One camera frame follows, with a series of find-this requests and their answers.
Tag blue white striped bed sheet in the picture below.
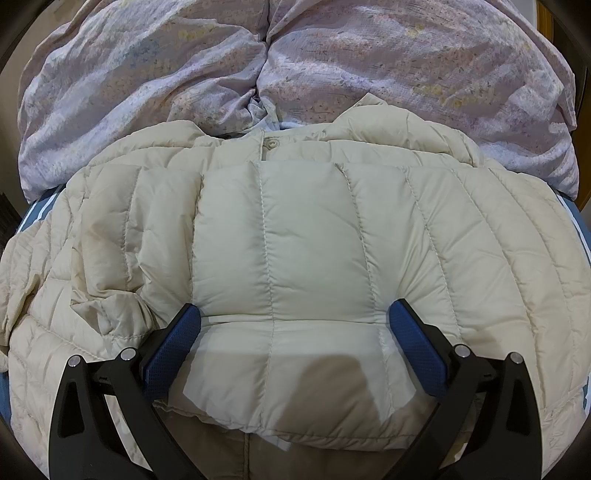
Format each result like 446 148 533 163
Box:
0 187 591 416

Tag lilac floral duvet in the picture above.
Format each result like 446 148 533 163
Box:
18 0 580 204

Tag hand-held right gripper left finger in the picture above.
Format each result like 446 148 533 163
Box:
48 302 204 480

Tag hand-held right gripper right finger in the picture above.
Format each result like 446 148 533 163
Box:
382 298 552 480

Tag cream puffer jacket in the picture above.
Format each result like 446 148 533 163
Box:
0 92 591 480

